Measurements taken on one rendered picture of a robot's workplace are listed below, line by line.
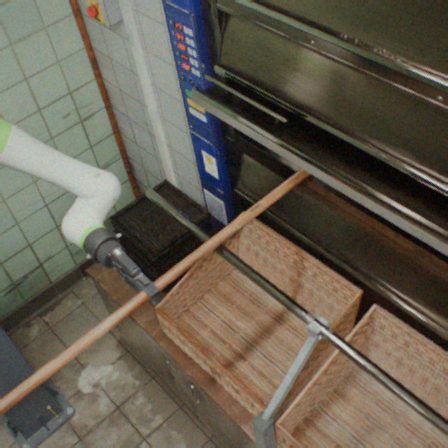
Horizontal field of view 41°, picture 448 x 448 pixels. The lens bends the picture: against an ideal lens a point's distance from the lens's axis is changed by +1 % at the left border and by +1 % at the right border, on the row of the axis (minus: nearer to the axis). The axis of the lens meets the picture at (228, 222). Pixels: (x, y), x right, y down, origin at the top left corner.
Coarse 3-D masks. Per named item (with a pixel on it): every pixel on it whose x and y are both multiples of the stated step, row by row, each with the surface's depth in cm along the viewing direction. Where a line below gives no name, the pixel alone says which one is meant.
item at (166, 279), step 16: (304, 176) 181; (272, 192) 177; (256, 208) 174; (240, 224) 171; (208, 240) 168; (224, 240) 169; (192, 256) 165; (176, 272) 162; (160, 288) 160; (128, 304) 157; (112, 320) 154; (96, 336) 152; (64, 352) 149; (80, 352) 151; (48, 368) 147; (32, 384) 145; (0, 400) 143; (16, 400) 144
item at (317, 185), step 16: (240, 144) 203; (256, 144) 197; (272, 160) 193; (288, 160) 190; (320, 192) 182; (336, 192) 178; (352, 208) 174; (368, 208) 172; (368, 224) 173; (384, 224) 168; (400, 240) 166; (416, 240) 163; (432, 256) 159
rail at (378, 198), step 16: (208, 96) 173; (224, 112) 170; (240, 112) 167; (256, 128) 162; (288, 144) 155; (304, 160) 153; (320, 160) 150; (336, 176) 146; (368, 192) 141; (400, 208) 136; (416, 224) 134; (432, 224) 132
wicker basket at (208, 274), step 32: (256, 224) 219; (256, 256) 227; (288, 256) 213; (192, 288) 223; (224, 288) 232; (256, 288) 230; (288, 288) 220; (320, 288) 207; (352, 288) 195; (160, 320) 217; (192, 320) 224; (224, 320) 223; (256, 320) 221; (288, 320) 219; (352, 320) 200; (192, 352) 210; (224, 352) 214; (256, 352) 212; (288, 352) 211; (320, 352) 194; (224, 384) 203; (256, 384) 204
